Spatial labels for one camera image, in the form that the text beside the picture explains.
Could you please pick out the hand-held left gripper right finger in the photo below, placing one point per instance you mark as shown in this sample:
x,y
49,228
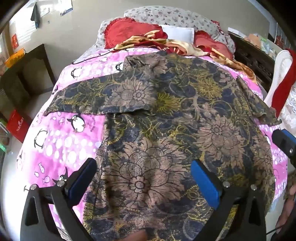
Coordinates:
x,y
204,183

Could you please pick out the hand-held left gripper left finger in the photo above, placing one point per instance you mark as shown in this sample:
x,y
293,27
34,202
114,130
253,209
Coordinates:
x,y
79,183

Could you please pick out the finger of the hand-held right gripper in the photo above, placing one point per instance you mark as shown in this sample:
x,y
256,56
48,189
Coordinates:
x,y
283,141

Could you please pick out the floral batik shirt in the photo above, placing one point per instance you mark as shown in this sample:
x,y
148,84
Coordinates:
x,y
161,115

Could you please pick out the person's right hand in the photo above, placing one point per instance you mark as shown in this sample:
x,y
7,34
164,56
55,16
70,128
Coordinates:
x,y
285,215

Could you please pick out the pink penguin blanket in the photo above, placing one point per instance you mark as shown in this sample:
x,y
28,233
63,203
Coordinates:
x,y
60,143

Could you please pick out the white plastic chair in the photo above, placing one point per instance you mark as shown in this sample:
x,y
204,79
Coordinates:
x,y
281,62

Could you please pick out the red bag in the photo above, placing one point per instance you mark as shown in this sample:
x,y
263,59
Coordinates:
x,y
19,125

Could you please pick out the dark carved wooden cabinet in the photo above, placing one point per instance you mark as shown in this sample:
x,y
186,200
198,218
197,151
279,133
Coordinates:
x,y
254,60

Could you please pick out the white paper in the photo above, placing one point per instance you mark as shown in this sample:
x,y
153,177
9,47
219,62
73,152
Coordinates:
x,y
237,31

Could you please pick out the dark wooden table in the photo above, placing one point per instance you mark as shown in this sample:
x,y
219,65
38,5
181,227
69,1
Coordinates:
x,y
34,69

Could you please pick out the gold and red satin cloth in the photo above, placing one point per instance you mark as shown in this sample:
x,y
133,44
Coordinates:
x,y
182,46

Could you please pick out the orange basket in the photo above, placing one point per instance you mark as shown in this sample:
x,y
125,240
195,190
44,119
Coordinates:
x,y
16,56

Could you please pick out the white pillow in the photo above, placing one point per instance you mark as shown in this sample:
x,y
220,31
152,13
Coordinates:
x,y
178,33

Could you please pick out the grey floral pillow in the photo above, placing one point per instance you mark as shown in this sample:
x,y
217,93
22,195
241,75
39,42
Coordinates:
x,y
175,18

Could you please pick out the dark hanging towel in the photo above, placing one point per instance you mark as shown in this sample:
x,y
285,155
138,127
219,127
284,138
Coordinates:
x,y
35,15

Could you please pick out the red wall sign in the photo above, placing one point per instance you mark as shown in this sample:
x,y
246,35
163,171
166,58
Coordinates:
x,y
14,40

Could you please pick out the wall calendar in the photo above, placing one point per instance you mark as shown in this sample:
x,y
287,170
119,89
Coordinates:
x,y
67,10

